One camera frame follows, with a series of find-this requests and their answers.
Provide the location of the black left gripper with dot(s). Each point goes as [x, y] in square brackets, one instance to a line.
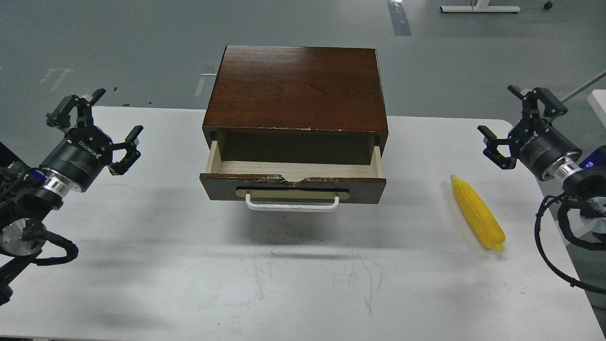
[78, 156]

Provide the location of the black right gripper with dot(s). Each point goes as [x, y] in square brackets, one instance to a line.
[536, 143]

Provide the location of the yellow corn cob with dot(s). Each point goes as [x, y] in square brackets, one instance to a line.
[479, 217]

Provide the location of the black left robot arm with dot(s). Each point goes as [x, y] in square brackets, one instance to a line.
[29, 194]

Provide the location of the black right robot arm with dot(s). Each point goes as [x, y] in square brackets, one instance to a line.
[579, 184]

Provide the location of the wooden drawer with dark front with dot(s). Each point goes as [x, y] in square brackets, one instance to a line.
[294, 182]

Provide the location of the white table at right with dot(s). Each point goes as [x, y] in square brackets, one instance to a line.
[597, 100]

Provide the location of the white table leg base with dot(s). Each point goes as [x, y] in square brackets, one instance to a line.
[480, 6]

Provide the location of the dark wooden cabinet box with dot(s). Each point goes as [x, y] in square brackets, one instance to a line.
[298, 89]

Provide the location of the white drawer handle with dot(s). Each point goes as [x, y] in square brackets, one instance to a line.
[291, 207]

